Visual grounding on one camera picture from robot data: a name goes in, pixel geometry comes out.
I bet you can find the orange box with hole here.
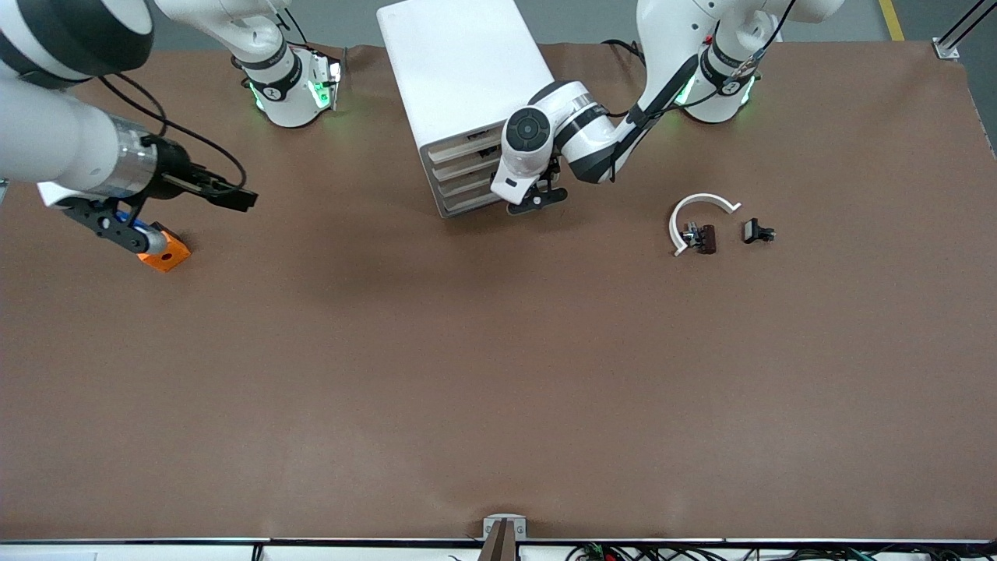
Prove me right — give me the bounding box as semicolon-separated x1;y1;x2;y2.
136;222;192;273

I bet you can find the small brown component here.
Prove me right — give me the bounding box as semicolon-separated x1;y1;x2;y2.
682;223;717;256

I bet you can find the brown table mat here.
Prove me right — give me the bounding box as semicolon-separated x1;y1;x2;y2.
0;41;997;543

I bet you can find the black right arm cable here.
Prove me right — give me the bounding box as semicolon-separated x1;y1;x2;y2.
97;73;249;192

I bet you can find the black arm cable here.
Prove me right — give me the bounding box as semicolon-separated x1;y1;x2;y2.
608;0;800;185
97;73;249;192

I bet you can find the white curved plastic ring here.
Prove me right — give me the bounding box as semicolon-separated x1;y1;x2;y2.
669;193;742;257

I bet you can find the black base cable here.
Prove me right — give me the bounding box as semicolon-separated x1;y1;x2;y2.
602;39;649;68

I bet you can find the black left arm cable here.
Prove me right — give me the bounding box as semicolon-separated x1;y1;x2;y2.
608;0;800;185

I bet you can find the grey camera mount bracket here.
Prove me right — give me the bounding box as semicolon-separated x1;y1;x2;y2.
477;514;527;561

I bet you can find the aluminium frame post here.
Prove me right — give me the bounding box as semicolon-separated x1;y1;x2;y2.
933;0;997;60

